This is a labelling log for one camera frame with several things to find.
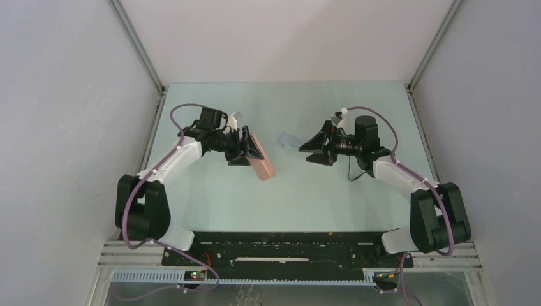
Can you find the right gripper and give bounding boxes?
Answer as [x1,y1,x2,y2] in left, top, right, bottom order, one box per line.
[299,120,362,167]

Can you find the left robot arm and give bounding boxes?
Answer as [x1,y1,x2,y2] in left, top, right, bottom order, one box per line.
[114,105,276,266]

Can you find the aluminium frame rail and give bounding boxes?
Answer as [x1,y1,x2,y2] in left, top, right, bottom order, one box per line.
[98,241,482,272]

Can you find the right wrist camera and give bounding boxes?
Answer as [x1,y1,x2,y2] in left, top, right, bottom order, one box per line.
[331,108,348,128]

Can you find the pink glasses case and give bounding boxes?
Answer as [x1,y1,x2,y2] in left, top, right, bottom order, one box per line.
[246,132,276,182]

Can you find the light blue cleaning cloth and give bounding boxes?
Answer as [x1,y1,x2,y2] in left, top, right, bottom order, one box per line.
[276,132,306,150]

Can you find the blue toothed cable duct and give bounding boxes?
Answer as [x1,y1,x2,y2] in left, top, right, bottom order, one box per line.
[111,269,376,286]

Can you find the black sunglasses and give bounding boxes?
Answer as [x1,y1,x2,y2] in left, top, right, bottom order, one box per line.
[347,156,367,182]

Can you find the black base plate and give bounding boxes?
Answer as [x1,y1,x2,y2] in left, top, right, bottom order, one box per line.
[187,231,401,281]

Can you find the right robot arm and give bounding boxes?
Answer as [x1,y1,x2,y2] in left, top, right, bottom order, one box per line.
[299,114,471,266]

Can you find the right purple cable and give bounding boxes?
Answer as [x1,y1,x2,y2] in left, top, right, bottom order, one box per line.
[344,106,456,306]

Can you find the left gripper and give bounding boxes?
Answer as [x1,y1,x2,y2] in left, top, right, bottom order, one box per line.
[212,126,263,166]

